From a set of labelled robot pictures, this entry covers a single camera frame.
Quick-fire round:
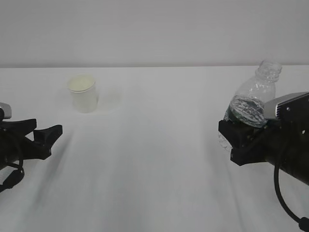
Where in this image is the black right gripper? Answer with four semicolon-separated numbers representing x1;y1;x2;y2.
218;120;309;185

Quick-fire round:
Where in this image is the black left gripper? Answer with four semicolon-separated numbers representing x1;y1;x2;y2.
0;118;63;169

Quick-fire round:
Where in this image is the clear water bottle green label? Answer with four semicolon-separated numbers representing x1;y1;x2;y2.
218;59;283;152

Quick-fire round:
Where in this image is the white paper cup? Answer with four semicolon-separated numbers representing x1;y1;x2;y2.
67;74;98;113

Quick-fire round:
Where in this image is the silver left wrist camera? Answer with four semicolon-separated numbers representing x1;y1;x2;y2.
0;102;12;121

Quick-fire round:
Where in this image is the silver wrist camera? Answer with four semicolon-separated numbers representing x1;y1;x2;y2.
263;92;309;122
0;102;12;121

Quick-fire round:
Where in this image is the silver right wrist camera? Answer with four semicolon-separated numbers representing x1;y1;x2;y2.
263;92;309;122

